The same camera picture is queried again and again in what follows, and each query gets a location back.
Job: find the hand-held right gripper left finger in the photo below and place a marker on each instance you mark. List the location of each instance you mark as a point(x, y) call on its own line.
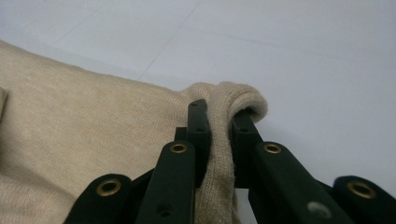
point(177, 174)

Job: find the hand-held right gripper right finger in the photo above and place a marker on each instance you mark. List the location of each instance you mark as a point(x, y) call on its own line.
point(274, 180)

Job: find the beige knit sweater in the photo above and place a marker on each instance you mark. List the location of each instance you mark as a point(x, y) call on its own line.
point(93, 140)

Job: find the white table cover sheet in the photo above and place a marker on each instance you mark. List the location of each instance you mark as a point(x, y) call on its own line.
point(280, 56)

